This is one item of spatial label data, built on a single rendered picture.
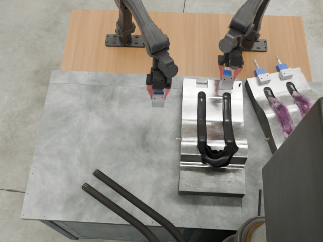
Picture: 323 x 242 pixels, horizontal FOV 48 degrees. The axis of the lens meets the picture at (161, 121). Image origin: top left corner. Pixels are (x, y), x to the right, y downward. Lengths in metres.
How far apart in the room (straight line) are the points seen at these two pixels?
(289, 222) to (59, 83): 1.50
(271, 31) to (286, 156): 1.60
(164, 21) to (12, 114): 1.33
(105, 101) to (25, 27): 1.58
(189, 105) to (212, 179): 0.33
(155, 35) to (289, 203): 1.05
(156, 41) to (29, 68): 1.68
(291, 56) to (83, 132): 1.06
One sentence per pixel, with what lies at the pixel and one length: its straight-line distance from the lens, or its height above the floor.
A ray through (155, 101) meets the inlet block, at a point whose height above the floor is 0.96.
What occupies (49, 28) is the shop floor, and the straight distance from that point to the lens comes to 3.08.
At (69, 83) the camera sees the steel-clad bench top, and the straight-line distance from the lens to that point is 1.78.
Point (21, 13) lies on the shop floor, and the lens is 3.25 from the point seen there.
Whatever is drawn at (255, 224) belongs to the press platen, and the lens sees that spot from 0.76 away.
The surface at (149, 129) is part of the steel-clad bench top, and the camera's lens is 1.61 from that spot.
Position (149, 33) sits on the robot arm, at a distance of 1.37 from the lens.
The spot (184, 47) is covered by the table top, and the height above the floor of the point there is 0.80.
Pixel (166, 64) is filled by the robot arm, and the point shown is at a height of 1.18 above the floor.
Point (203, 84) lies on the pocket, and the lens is 1.66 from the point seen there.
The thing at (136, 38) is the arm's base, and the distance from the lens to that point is 1.87.
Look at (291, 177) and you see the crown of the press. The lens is 0.39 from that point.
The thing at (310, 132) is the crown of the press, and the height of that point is 1.98.
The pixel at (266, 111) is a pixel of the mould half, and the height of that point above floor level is 0.89.
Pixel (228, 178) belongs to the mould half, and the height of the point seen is 0.86.
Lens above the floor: 2.27
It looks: 65 degrees down
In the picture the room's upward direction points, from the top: straight up
